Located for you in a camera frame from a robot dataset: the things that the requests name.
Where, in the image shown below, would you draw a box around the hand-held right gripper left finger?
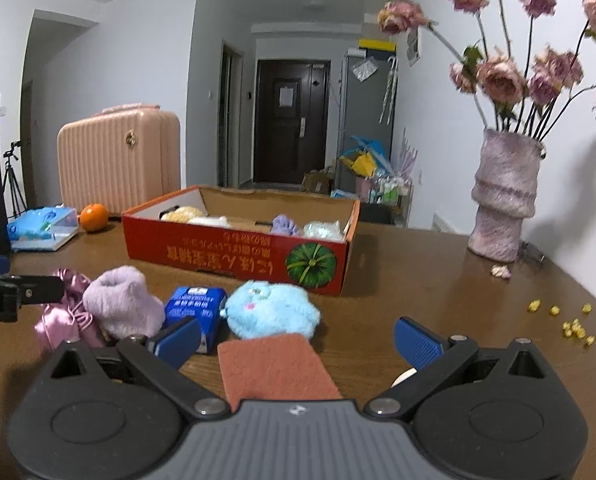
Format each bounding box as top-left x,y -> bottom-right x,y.
40,316 -> 230,417

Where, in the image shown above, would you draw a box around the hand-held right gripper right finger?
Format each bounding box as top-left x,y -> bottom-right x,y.
362,316 -> 555,417

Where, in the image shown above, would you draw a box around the purple satin pouch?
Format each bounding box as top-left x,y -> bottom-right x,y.
34,268 -> 109,351

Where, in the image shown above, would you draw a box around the white wedge makeup sponge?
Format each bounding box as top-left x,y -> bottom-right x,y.
391,367 -> 419,388

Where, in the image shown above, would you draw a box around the blue milk carton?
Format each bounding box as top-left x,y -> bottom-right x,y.
165,286 -> 228,355

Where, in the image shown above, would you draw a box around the lavender fuzzy sock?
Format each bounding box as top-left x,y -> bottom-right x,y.
83,266 -> 166,339

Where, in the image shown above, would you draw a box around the brown scouring sponge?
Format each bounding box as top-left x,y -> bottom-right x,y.
217,332 -> 344,411

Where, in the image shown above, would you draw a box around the light blue plush toy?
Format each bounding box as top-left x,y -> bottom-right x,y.
226,280 -> 322,341

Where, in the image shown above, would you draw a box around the red cardboard box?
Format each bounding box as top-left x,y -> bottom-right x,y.
121,185 -> 361,297

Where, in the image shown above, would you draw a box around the yellow and white plush alpaca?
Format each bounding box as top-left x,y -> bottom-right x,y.
160,206 -> 229,227

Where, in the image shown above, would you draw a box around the translucent white scrunchie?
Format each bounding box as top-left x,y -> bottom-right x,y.
304,220 -> 346,241

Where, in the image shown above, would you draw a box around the light blue patterned tissue pack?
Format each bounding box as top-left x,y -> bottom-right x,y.
6,204 -> 79,252

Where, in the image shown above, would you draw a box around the black tripod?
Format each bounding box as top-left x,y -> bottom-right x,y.
2,140 -> 29,219

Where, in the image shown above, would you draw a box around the orange fruit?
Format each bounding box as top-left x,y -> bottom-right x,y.
79,203 -> 110,233

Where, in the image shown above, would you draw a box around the pink ribbed suitcase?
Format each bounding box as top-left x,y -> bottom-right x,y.
57,104 -> 181,216

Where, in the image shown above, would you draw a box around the storage cart with bottles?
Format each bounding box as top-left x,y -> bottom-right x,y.
355,170 -> 414,226

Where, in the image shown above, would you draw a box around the scattered yellow crumbs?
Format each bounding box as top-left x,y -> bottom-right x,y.
527,299 -> 596,347

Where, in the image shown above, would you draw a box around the purple textured vase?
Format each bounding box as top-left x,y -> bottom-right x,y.
468,127 -> 547,263

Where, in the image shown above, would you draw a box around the yellow folded item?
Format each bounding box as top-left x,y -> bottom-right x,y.
339,152 -> 378,179

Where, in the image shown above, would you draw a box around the brown cardboard box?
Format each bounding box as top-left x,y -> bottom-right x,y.
300,168 -> 336,196

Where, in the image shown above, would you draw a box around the blue folded item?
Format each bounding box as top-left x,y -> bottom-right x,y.
348,135 -> 394,171

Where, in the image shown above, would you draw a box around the dark entrance door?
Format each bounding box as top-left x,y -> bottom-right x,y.
255,58 -> 331,184

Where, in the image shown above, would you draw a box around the interior side door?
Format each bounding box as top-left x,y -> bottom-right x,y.
218,42 -> 244,188

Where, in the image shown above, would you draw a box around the grey cabinet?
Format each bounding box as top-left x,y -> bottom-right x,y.
339,52 -> 396,196

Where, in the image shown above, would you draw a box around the hanging folded umbrellas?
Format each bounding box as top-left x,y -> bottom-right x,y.
379,56 -> 399,126

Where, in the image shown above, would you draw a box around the bunch of dried pink roses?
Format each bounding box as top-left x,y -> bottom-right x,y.
376,0 -> 596,142

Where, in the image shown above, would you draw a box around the clear plastic bag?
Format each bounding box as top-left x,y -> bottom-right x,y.
351,57 -> 379,82

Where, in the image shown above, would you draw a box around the yellow and black box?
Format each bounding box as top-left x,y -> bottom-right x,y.
358,37 -> 398,54

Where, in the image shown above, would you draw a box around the purple plant wall decal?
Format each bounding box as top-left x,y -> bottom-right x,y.
395,127 -> 419,178

